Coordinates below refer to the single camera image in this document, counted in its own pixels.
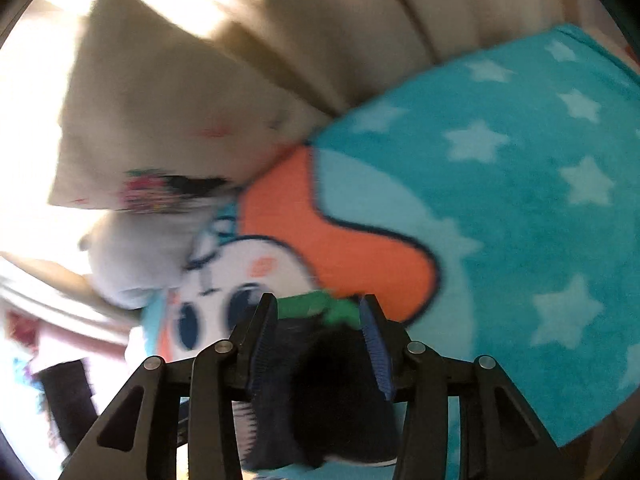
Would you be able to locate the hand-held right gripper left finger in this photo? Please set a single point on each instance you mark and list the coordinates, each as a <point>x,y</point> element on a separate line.
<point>260,355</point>

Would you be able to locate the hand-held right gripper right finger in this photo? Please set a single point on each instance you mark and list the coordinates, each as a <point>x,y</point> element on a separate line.
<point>375,355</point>

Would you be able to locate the dark pants with striped lining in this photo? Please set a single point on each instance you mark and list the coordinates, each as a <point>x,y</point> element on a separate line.
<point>330,400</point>

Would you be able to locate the pale blue plush toy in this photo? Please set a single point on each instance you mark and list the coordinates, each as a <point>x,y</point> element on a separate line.
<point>130,270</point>

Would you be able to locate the teal cartoon printed blanket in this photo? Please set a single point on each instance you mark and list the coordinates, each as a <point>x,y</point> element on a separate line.
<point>500,235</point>

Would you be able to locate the dark cloth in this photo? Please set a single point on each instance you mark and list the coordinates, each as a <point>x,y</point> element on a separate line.
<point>70,405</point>

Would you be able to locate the cream floral print pillow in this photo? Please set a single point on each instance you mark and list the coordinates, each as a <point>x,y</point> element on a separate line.
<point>150,110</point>

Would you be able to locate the beige upholstered sofa back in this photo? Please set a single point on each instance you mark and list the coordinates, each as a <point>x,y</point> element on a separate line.
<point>375,35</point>

